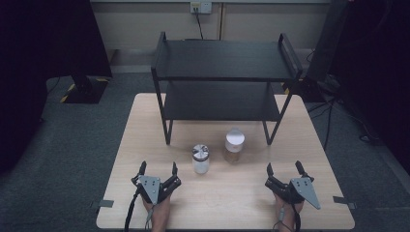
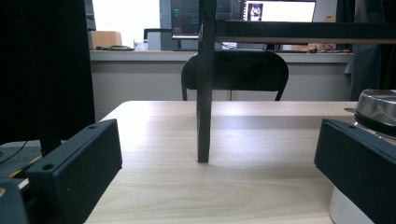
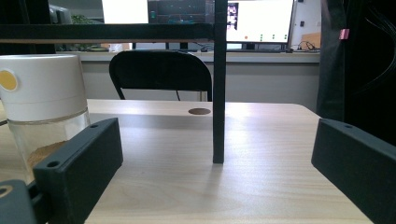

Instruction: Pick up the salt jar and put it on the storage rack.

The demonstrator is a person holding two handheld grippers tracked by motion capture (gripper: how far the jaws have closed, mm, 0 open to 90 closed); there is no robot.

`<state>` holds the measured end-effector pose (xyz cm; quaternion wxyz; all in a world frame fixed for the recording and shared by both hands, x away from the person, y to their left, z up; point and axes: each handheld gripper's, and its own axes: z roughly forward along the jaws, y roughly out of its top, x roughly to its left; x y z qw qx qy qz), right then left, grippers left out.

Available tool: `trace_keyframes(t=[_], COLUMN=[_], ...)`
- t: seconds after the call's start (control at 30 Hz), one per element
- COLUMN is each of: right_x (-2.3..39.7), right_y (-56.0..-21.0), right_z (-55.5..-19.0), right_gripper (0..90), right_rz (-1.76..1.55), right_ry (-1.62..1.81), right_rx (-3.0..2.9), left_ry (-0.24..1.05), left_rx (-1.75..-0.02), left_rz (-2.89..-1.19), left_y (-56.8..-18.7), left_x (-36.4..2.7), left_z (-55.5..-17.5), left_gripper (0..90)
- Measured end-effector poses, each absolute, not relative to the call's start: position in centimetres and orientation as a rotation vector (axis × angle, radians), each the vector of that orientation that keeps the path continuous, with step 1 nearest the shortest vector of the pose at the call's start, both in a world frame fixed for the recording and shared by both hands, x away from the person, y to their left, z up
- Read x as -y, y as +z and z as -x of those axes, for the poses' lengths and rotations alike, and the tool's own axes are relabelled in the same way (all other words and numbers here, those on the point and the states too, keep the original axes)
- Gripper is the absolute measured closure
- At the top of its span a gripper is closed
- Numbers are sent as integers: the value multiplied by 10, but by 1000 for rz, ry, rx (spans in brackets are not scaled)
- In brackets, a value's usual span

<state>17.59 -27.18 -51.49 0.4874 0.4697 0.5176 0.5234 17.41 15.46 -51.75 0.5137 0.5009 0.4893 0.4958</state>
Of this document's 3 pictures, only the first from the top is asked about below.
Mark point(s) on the glass jar with silver lid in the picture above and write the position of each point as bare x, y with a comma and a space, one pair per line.
200, 159

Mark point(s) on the black stand with base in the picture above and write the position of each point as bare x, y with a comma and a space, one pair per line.
327, 42

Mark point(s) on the person's left hand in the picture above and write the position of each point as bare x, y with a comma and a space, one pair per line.
159, 216

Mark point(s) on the white wall socket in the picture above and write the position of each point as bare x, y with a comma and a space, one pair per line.
201, 7

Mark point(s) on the black stand base with stripes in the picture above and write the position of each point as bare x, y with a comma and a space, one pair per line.
85, 92

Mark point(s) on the dark curtain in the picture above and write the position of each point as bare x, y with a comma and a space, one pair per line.
380, 64
38, 64

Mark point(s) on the grey tape strip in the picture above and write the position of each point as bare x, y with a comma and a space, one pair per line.
343, 201
106, 203

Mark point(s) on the jar with white lid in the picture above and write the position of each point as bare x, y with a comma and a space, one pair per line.
234, 145

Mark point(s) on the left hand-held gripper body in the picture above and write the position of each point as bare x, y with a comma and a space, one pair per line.
151, 188

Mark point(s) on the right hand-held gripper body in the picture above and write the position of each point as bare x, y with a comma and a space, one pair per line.
301, 190

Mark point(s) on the black two-tier shelf rack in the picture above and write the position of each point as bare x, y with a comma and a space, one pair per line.
222, 59

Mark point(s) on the person's right hand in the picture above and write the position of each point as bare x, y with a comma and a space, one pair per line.
287, 212

